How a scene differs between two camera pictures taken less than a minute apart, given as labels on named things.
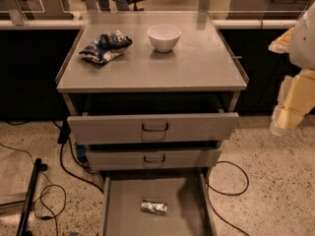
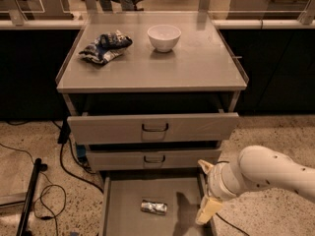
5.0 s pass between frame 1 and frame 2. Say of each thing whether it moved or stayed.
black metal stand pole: stayed
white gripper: moved
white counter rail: stayed
